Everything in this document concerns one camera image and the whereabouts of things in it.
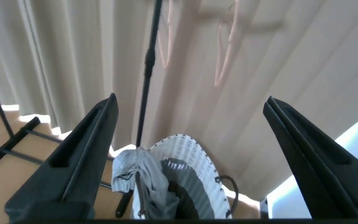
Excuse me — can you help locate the pale grey garment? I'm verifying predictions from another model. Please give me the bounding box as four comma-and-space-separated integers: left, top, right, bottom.
110, 146, 180, 220

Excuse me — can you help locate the white laundry basket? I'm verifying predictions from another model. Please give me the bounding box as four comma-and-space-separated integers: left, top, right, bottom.
147, 133, 240, 220

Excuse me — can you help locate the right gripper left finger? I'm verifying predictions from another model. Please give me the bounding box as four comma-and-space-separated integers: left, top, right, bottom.
4, 92, 120, 223

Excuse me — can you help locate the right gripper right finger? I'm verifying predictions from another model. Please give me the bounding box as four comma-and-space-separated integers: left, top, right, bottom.
262, 95, 358, 219

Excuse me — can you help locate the pink clothes hanger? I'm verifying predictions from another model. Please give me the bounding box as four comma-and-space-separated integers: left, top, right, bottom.
156, 0, 176, 70
213, 0, 246, 88

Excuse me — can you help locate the beige curtain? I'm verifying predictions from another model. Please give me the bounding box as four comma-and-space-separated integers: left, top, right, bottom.
0, 0, 358, 202

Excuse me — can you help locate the black clothes rack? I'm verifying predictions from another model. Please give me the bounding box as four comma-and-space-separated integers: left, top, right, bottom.
0, 0, 165, 219

